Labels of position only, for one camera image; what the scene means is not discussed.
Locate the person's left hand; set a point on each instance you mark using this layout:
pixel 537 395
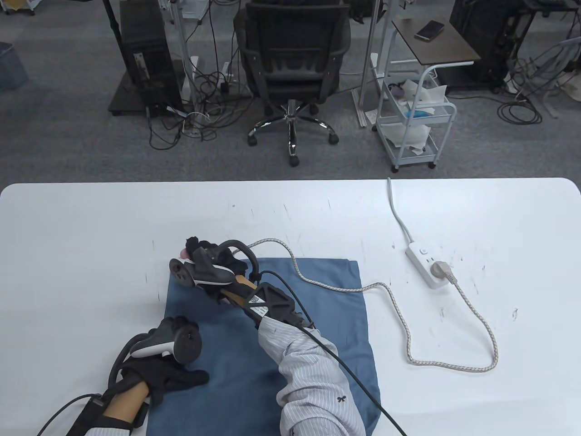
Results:
pixel 165 374

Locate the person's right hand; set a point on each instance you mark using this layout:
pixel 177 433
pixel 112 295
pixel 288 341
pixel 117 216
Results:
pixel 227 261

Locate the blue pillowcase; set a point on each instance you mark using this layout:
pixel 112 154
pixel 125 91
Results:
pixel 227 354

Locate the person's left forearm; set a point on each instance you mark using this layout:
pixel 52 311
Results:
pixel 127 406

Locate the person's right forearm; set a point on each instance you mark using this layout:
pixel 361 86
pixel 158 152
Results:
pixel 313 386

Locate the grey white right hand controller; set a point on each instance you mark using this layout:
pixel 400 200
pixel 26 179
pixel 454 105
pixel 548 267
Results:
pixel 209 274

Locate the grey white hand controller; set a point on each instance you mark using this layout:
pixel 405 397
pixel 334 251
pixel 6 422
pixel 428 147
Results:
pixel 188 345
pixel 209 274

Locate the grey white left hand controller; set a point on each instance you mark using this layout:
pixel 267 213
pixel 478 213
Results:
pixel 188 345

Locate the white table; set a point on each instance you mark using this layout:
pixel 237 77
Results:
pixel 68 250

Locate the black floor stand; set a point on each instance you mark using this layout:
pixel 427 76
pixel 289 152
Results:
pixel 125 97

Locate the white rolling cart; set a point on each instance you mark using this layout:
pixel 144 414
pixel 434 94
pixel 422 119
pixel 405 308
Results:
pixel 395 156

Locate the black office chair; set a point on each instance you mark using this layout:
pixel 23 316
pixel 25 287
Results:
pixel 295 59

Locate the pile of white papers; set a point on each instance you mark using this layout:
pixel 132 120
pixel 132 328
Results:
pixel 408 134

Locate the black computer tower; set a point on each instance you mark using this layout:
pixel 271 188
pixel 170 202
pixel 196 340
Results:
pixel 145 45
pixel 476 36

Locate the purple round object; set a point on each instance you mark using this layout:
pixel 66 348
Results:
pixel 397 92

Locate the blue cloth item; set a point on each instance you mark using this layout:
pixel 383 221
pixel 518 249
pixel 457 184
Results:
pixel 417 113

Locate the crumpled white paper sheets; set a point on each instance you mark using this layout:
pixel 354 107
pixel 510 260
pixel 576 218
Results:
pixel 426 93

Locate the brown side table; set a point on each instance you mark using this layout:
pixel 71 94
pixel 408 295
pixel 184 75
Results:
pixel 445 50

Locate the smartphone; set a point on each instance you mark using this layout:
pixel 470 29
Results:
pixel 429 31

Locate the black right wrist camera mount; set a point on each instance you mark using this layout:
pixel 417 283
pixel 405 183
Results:
pixel 277 304

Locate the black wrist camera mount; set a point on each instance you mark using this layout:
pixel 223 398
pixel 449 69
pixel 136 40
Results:
pixel 277 304
pixel 88 415

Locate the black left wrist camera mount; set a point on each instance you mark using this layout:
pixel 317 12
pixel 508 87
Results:
pixel 88 415

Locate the white metal frame post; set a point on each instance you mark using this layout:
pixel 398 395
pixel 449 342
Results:
pixel 364 81
pixel 187 72

